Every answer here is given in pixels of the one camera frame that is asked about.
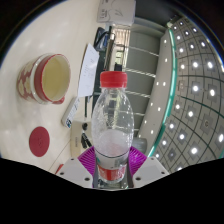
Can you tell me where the black laptop bag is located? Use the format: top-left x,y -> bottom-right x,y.
93,26 -> 113,51

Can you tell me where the black clip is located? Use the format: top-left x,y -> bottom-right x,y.
80,123 -> 93,148

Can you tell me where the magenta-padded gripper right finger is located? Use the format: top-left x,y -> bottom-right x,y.
125,145 -> 170,189

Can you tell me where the clear red-capped drink bottle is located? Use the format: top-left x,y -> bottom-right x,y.
91,70 -> 135,185

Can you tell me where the white printed paper sheet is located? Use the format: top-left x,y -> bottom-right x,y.
77,43 -> 101,98

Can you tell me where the white power strip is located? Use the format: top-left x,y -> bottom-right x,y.
61,96 -> 81,130

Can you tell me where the group of ceiling lights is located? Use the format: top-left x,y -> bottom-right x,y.
133,16 -> 224,174

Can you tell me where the flat round red coaster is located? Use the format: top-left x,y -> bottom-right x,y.
28,126 -> 51,158

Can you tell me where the red and cream patterned mug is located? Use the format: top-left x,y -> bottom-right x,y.
16,53 -> 72,105

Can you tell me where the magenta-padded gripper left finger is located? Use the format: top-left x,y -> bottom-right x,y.
54,148 -> 99,189

